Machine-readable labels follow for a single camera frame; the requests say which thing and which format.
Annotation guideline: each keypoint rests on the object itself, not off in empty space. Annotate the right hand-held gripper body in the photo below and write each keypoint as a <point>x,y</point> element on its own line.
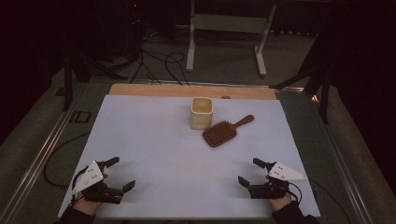
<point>285,172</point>

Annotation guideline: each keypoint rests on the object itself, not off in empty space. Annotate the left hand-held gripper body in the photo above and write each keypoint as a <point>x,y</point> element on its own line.
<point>90,177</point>

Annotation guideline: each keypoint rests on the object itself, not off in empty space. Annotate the brown wooden hairbrush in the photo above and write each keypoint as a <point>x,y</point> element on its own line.
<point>220,133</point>

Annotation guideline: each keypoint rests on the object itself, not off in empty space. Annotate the cream square cup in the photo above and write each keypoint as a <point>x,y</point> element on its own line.
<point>201,119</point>

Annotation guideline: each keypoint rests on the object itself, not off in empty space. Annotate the person's left hand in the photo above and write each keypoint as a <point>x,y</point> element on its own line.
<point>85,207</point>

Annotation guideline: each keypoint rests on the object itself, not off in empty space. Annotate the person's right hand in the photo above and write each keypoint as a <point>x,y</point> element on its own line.
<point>280,203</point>

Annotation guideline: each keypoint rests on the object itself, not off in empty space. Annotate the white table mat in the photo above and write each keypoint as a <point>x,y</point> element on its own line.
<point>155,149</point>

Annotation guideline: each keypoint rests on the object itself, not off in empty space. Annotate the black tripod stand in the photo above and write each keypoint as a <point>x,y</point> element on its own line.
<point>67,87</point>
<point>324,93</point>

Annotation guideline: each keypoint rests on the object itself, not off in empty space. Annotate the metal floor rail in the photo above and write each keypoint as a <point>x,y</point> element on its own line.
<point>342,174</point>
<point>40,155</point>

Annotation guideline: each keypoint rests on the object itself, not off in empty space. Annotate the white metal stand frame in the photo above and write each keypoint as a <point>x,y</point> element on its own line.
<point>229,23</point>

